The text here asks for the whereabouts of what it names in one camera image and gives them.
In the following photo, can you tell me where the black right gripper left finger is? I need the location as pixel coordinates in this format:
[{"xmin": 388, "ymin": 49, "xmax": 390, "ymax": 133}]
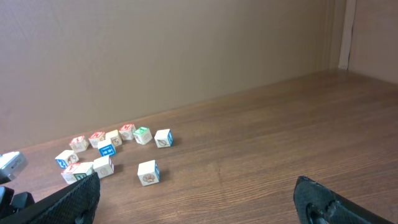
[{"xmin": 1, "ymin": 172, "xmax": 100, "ymax": 224}]

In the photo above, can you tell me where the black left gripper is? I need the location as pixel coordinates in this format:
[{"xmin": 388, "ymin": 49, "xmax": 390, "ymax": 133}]
[{"xmin": 0, "ymin": 187, "xmax": 35, "ymax": 218}]

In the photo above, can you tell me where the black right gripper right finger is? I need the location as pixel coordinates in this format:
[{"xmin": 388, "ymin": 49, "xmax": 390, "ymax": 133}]
[{"xmin": 293, "ymin": 176, "xmax": 392, "ymax": 224}]

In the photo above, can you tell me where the green V block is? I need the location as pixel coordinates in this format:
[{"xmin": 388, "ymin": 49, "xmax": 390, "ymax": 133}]
[{"xmin": 73, "ymin": 162, "xmax": 94, "ymax": 180}]

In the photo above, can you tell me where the red V block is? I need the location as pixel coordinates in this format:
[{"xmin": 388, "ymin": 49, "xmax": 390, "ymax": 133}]
[{"xmin": 61, "ymin": 162, "xmax": 80, "ymax": 184}]

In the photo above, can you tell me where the plain block with drawing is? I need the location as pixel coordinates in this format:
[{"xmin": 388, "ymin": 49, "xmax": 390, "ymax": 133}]
[{"xmin": 93, "ymin": 156, "xmax": 114, "ymax": 179}]

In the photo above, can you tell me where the blue side block left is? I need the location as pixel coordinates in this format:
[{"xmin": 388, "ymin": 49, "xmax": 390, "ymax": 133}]
[{"xmin": 55, "ymin": 150, "xmax": 79, "ymax": 169}]

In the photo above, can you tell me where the blue side block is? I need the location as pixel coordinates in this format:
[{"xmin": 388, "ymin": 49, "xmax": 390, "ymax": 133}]
[
  {"xmin": 55, "ymin": 150, "xmax": 79, "ymax": 169},
  {"xmin": 97, "ymin": 139, "xmax": 116, "ymax": 157}
]

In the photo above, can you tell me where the red A letter block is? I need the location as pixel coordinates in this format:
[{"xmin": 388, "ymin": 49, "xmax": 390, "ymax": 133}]
[{"xmin": 69, "ymin": 135, "xmax": 88, "ymax": 153}]

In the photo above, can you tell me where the blue side block centre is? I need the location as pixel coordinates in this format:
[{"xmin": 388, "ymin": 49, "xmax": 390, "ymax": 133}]
[{"xmin": 97, "ymin": 139, "xmax": 116, "ymax": 157}]

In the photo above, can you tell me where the red M block left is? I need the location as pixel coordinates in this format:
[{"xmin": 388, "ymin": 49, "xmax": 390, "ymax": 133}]
[{"xmin": 88, "ymin": 131, "xmax": 105, "ymax": 148}]

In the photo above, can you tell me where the red m block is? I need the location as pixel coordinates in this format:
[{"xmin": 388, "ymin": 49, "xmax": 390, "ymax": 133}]
[
  {"xmin": 88, "ymin": 131, "xmax": 105, "ymax": 148},
  {"xmin": 119, "ymin": 123, "xmax": 136, "ymax": 141}
]

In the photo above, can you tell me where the yellow top block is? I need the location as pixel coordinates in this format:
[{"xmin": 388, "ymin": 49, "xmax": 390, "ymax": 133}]
[{"xmin": 105, "ymin": 129, "xmax": 123, "ymax": 147}]

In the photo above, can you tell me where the plain block red side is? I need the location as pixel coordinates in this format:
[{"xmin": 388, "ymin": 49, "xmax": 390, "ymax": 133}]
[{"xmin": 137, "ymin": 160, "xmax": 160, "ymax": 186}]

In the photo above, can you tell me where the red M block right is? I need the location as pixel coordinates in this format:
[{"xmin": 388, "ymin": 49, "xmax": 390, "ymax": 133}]
[{"xmin": 119, "ymin": 123, "xmax": 136, "ymax": 141}]

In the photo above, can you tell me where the green top block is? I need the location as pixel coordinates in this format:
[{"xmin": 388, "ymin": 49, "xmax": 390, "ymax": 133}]
[{"xmin": 133, "ymin": 126, "xmax": 152, "ymax": 145}]

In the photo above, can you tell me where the plain wooden block far right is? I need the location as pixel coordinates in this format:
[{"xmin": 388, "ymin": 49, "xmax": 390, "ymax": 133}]
[{"xmin": 154, "ymin": 129, "xmax": 174, "ymax": 148}]

